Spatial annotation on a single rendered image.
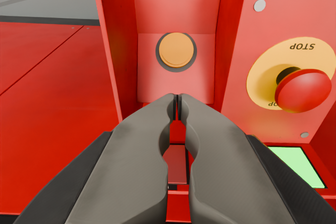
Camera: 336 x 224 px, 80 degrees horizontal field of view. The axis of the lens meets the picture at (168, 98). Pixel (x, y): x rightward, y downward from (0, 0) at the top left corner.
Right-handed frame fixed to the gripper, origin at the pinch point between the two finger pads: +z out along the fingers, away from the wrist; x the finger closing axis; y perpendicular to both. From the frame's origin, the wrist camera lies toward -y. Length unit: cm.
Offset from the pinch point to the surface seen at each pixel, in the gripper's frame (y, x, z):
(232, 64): 0.2, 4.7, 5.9
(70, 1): 3, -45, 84
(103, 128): 17.3, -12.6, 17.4
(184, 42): 0.0, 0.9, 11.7
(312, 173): 9.9, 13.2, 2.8
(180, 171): 9.9, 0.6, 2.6
